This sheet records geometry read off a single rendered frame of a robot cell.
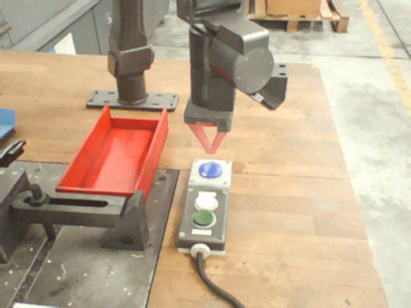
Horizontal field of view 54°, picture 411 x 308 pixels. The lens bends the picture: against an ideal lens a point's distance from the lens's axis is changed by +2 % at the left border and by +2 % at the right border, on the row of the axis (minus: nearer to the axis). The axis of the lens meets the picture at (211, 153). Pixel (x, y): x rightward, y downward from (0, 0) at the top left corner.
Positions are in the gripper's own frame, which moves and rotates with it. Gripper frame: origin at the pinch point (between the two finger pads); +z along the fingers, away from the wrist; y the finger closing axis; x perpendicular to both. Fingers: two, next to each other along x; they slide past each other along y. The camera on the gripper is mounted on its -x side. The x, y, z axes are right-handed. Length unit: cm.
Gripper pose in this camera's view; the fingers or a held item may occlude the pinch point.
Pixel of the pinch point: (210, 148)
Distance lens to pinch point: 63.7
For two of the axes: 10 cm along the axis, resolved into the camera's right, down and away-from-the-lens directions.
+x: -9.9, -0.7, 0.9
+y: 1.1, -6.0, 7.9
